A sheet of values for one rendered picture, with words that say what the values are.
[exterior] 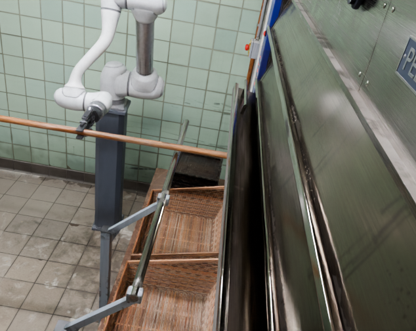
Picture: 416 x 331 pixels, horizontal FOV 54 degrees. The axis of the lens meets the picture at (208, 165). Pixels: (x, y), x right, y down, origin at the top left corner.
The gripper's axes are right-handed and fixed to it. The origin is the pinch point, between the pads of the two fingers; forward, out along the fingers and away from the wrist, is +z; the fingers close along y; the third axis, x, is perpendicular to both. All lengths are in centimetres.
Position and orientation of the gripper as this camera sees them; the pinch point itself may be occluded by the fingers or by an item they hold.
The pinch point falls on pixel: (81, 131)
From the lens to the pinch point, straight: 197.8
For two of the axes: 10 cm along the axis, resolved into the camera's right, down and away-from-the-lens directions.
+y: -1.5, 8.4, 5.2
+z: -0.6, 5.2, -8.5
